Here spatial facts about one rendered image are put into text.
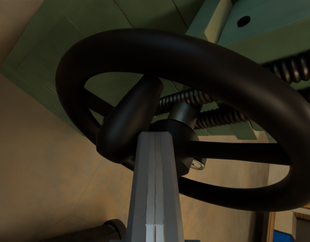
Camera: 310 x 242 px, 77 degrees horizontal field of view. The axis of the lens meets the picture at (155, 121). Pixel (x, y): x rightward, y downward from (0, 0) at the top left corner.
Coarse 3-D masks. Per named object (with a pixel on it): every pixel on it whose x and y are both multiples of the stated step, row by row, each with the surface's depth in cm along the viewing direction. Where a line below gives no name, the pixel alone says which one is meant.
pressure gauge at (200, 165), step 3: (195, 159) 50; (198, 159) 50; (201, 159) 51; (204, 159) 51; (192, 162) 52; (195, 162) 51; (198, 162) 50; (201, 162) 50; (204, 162) 51; (192, 165) 54; (195, 165) 53; (198, 165) 52; (201, 165) 51; (204, 165) 52; (192, 168) 55; (195, 168) 54; (201, 168) 53
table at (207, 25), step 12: (216, 0) 22; (228, 0) 23; (204, 12) 22; (216, 12) 21; (228, 12) 23; (192, 24) 22; (204, 24) 19; (216, 24) 20; (204, 36) 19; (216, 36) 20; (240, 132) 28; (252, 132) 27
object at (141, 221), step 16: (144, 144) 9; (144, 160) 8; (144, 176) 8; (144, 192) 7; (144, 208) 7; (128, 224) 6; (144, 224) 6; (112, 240) 7; (128, 240) 6; (144, 240) 6
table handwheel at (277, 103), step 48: (96, 48) 13; (144, 48) 11; (192, 48) 10; (96, 96) 22; (240, 96) 11; (288, 96) 10; (192, 144) 20; (240, 144) 17; (288, 144) 12; (192, 192) 31; (240, 192) 26; (288, 192) 18
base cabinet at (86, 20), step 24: (48, 0) 36; (72, 0) 34; (96, 0) 32; (48, 24) 42; (72, 24) 38; (96, 24) 36; (120, 24) 34; (24, 48) 54; (48, 48) 48; (0, 72) 75; (24, 72) 65; (48, 72) 58; (120, 72) 44; (48, 96) 74; (120, 96) 52
